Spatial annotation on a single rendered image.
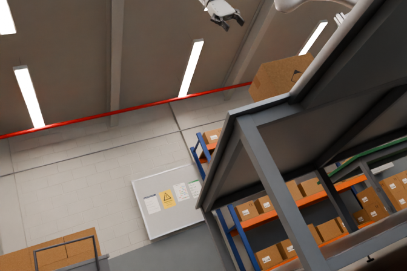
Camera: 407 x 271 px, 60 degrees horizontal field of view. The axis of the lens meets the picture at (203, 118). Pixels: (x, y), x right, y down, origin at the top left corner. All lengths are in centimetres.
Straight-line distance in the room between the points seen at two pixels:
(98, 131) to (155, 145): 107
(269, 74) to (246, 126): 46
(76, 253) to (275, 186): 347
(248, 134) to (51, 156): 543
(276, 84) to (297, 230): 74
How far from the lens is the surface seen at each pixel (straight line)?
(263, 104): 140
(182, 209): 611
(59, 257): 450
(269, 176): 131
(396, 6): 116
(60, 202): 624
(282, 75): 179
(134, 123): 679
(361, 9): 117
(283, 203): 130
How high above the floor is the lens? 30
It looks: 24 degrees up
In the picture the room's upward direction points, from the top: 24 degrees counter-clockwise
